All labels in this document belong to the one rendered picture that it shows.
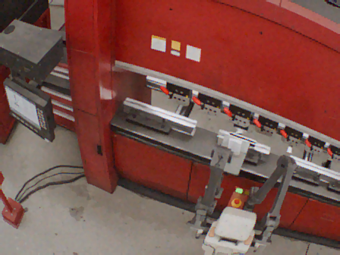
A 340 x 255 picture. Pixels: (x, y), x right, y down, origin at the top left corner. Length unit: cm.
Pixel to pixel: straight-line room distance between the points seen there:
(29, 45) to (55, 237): 199
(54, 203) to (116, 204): 59
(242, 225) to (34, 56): 146
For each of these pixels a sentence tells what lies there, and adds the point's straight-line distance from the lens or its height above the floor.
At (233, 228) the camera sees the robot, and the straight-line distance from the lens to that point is 257.
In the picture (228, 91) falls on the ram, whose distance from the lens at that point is 295.
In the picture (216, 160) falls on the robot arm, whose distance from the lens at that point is 245.
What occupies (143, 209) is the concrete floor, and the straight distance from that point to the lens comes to 410.
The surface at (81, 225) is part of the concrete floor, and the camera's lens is 405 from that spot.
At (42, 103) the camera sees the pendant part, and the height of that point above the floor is 160.
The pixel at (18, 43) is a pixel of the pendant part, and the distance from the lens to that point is 265.
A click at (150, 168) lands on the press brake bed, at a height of 49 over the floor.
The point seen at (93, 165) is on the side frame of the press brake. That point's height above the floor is 38.
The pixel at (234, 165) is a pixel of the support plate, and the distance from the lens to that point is 318.
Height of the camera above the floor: 366
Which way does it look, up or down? 54 degrees down
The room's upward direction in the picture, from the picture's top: 4 degrees clockwise
